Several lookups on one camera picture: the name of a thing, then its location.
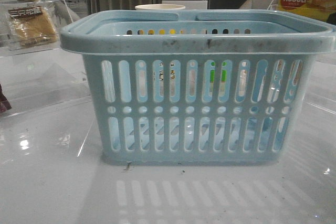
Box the packaged bread slice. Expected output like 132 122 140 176
7 6 58 50

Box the light blue plastic basket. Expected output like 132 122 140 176
60 9 335 163

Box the green striped package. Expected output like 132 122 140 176
209 61 227 97

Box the white paper cup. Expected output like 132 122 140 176
135 3 185 10

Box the clear acrylic shelf left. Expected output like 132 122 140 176
1 0 90 121

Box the dark red snack packet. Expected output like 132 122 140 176
0 85 12 113

